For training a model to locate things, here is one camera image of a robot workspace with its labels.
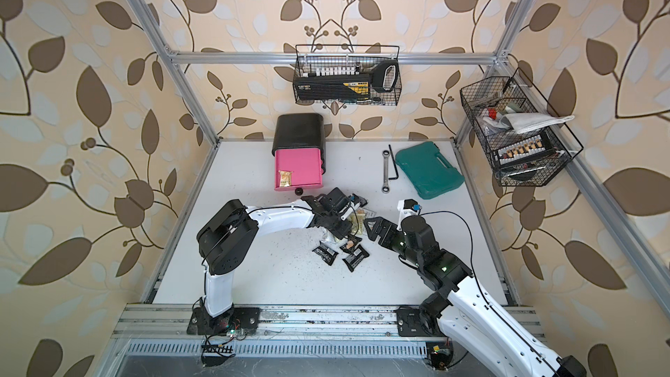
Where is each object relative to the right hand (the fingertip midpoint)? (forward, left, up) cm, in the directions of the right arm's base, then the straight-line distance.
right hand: (373, 225), depth 76 cm
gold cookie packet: (+22, +30, -4) cm, 37 cm away
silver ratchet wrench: (+24, -9, -17) cm, 31 cm away
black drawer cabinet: (+45, +26, -3) cm, 53 cm away
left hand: (+6, +7, -14) cm, 17 cm away
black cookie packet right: (-5, +6, -15) cm, 17 cm away
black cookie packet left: (-2, +15, -14) cm, 21 cm away
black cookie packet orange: (0, +7, -14) cm, 16 cm away
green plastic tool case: (+29, -26, -12) cm, 41 cm away
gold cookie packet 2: (+2, +5, 0) cm, 5 cm away
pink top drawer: (+28, +23, -4) cm, 36 cm away
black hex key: (+37, -14, -16) cm, 42 cm away
